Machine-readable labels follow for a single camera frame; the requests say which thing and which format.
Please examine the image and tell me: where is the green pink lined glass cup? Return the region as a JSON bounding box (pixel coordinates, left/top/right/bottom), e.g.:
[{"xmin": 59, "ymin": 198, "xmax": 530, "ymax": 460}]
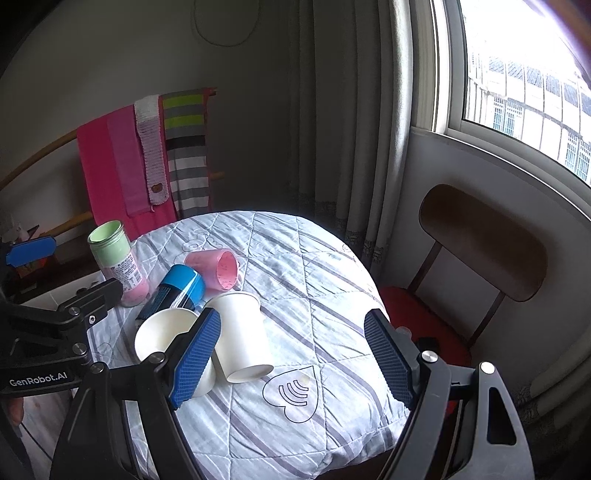
[{"xmin": 87, "ymin": 220, "xmax": 149, "ymax": 307}]

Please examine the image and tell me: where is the lying white paper cup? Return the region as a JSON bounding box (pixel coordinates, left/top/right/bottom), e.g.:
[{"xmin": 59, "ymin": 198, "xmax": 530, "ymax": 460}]
[{"xmin": 205, "ymin": 291, "xmax": 273, "ymax": 384}]

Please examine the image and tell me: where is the upright white paper cup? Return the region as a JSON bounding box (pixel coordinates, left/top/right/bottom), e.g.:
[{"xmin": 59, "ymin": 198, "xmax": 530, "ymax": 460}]
[{"xmin": 133, "ymin": 307, "xmax": 219, "ymax": 399}]

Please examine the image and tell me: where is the blue black metal tumbler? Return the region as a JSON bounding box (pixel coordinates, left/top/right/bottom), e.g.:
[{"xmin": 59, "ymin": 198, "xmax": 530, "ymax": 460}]
[{"xmin": 135, "ymin": 264, "xmax": 205, "ymax": 324}]

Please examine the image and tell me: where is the striped quilted table cover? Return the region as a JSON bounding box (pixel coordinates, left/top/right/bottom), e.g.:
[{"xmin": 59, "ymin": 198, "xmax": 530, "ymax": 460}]
[{"xmin": 22, "ymin": 210, "xmax": 412, "ymax": 480}]

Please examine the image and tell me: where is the magenta pink towel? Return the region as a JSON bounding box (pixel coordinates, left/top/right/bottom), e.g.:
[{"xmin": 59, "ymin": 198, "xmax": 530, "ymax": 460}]
[{"xmin": 76, "ymin": 97, "xmax": 177, "ymax": 240}]

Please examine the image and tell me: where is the light pink cloth strip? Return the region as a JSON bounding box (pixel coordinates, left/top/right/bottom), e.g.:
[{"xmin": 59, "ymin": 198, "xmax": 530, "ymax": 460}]
[{"xmin": 107, "ymin": 105, "xmax": 150, "ymax": 217}]

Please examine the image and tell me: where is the wooden drying rack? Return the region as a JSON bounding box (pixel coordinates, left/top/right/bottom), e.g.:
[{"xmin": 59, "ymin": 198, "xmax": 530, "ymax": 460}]
[{"xmin": 0, "ymin": 86, "xmax": 226, "ymax": 241}]

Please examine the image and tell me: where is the grey white striped garment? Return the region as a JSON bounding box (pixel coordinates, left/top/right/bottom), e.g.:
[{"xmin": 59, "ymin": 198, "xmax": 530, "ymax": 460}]
[{"xmin": 161, "ymin": 87, "xmax": 216, "ymax": 219}]

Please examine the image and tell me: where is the grey curtain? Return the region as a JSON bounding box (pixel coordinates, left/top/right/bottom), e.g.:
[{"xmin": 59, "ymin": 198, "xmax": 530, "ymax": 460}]
[{"xmin": 287, "ymin": 1, "xmax": 414, "ymax": 278}]

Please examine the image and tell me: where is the black wall cable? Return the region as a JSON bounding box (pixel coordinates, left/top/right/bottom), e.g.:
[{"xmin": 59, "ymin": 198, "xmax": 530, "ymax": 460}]
[{"xmin": 191, "ymin": 0, "xmax": 263, "ymax": 48}]

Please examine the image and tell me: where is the window with white frame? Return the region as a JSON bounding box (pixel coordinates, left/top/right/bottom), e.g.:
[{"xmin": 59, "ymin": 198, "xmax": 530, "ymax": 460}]
[{"xmin": 411, "ymin": 1, "xmax": 590, "ymax": 206}]

